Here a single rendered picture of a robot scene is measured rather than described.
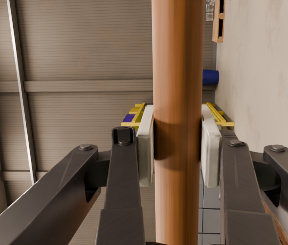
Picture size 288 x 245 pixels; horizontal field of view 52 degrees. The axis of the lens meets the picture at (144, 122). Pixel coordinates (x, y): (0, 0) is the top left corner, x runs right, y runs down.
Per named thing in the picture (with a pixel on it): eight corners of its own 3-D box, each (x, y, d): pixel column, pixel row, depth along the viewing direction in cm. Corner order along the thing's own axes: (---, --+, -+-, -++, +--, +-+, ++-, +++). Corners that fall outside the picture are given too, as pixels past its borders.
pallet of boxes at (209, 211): (240, 160, 500) (166, 159, 511) (254, 183, 417) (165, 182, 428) (236, 225, 534) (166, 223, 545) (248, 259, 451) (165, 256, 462)
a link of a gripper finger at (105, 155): (134, 191, 14) (73, 189, 14) (143, 151, 19) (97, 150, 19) (133, 162, 14) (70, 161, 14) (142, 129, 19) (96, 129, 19)
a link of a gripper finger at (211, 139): (207, 135, 15) (222, 135, 15) (197, 104, 22) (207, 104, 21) (205, 188, 16) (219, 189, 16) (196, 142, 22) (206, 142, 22)
